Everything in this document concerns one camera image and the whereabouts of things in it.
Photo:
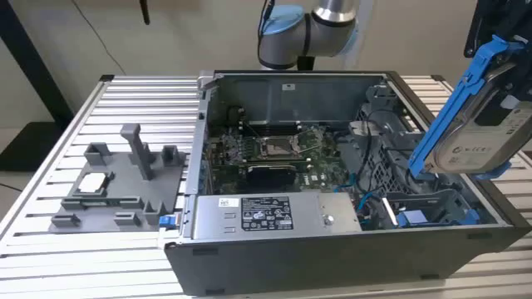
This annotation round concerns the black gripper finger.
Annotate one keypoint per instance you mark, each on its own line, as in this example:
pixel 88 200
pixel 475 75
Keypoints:
pixel 495 115

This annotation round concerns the hard disk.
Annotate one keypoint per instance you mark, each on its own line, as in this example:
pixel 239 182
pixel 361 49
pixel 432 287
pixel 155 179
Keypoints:
pixel 469 143

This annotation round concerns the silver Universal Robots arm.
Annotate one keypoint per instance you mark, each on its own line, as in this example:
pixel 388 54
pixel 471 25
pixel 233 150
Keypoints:
pixel 291 40

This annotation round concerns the black RAM slot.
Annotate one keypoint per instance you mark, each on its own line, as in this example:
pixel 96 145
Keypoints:
pixel 269 126
pixel 269 123
pixel 269 129

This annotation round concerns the grey metal drive cage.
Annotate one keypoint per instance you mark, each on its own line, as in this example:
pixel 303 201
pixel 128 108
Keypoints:
pixel 373 146

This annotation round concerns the green motherboard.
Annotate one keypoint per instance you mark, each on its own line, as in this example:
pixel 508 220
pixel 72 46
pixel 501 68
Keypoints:
pixel 324 174

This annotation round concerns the CPU socket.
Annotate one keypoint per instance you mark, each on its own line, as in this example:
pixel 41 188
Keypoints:
pixel 275 146

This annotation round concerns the black graphics card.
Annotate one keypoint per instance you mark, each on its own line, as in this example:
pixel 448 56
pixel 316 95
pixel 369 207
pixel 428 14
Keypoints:
pixel 269 179

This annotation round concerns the open black PC case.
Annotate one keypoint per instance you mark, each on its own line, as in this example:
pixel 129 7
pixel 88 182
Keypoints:
pixel 291 264

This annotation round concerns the silver power supply unit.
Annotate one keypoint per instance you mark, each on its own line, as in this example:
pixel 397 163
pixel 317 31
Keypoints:
pixel 216 215

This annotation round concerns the black hanging antenna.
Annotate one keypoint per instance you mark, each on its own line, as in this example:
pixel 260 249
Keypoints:
pixel 144 12

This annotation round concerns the blue case latch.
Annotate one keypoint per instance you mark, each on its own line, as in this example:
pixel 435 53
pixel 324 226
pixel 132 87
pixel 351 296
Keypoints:
pixel 167 221

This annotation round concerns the grey parts rack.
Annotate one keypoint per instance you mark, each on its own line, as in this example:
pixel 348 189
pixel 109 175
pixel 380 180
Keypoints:
pixel 124 187

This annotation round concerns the silver CPU chip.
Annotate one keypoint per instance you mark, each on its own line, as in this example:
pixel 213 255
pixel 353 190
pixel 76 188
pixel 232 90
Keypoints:
pixel 93 183

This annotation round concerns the black monitor stand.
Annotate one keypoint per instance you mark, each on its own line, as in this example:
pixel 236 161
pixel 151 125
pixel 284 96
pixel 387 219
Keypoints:
pixel 24 93

